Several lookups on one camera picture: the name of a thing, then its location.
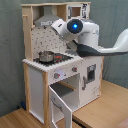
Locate white fridge door with dispenser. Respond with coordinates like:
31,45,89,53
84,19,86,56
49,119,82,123
80,57,102,106

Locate white oven door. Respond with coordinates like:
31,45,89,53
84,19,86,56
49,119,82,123
49,88,72,128

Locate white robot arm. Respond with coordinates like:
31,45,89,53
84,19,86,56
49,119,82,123
51,18,128,57

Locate small metal pot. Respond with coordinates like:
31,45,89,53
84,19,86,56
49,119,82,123
38,51,54,62

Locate wooden toy kitchen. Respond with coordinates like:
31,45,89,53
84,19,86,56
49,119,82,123
20,1,107,128

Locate toy microwave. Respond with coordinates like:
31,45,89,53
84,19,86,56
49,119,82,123
67,3,90,19

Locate black toy stovetop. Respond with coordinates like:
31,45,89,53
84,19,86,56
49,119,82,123
34,53,71,67

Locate right red stove knob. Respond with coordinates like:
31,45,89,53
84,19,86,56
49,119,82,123
72,66,77,72

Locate grey range hood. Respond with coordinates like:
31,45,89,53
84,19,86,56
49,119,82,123
33,5,59,27

